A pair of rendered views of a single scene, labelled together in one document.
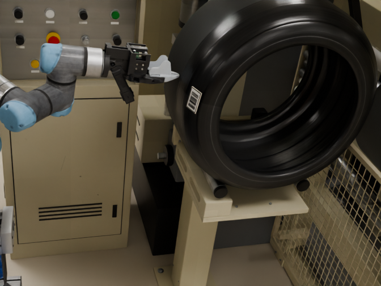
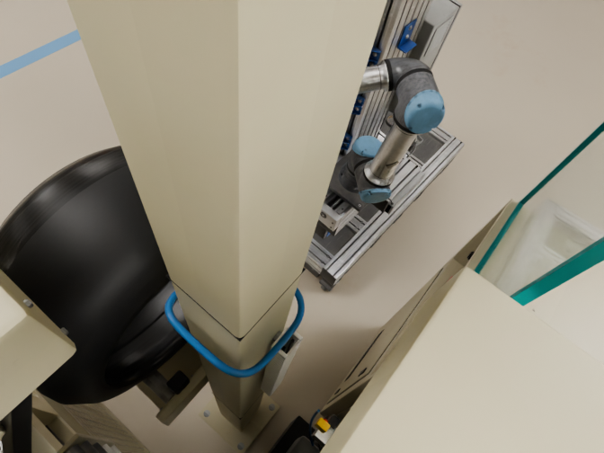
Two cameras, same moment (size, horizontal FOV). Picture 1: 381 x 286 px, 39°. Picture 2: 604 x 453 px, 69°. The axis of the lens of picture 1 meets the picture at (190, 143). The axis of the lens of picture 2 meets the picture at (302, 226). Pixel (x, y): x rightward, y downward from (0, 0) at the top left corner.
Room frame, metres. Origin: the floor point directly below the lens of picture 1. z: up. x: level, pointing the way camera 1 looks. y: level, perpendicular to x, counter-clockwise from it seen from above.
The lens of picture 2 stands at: (1.95, -0.18, 2.21)
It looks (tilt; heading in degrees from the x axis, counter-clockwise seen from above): 60 degrees down; 136
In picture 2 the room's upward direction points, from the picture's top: 14 degrees clockwise
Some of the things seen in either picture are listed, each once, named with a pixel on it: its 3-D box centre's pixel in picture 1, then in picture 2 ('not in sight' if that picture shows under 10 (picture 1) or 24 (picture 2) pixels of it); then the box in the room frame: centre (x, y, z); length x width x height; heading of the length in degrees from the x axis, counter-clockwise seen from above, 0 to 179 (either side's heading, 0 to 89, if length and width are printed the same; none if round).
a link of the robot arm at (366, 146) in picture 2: not in sight; (366, 155); (1.25, 0.73, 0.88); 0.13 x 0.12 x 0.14; 157
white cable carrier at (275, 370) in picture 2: not in sight; (275, 366); (1.82, -0.02, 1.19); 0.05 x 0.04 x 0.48; 110
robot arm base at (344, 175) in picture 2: not in sight; (359, 171); (1.25, 0.73, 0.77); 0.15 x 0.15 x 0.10
